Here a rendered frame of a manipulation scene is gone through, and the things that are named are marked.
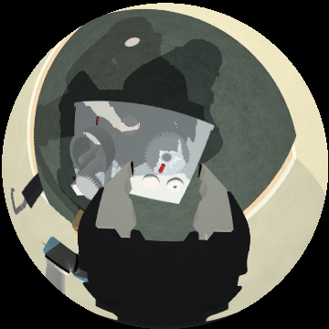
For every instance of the white round disc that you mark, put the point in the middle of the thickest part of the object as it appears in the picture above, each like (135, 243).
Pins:
(151, 182)

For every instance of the white flat washer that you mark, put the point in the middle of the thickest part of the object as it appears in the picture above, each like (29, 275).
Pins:
(174, 185)

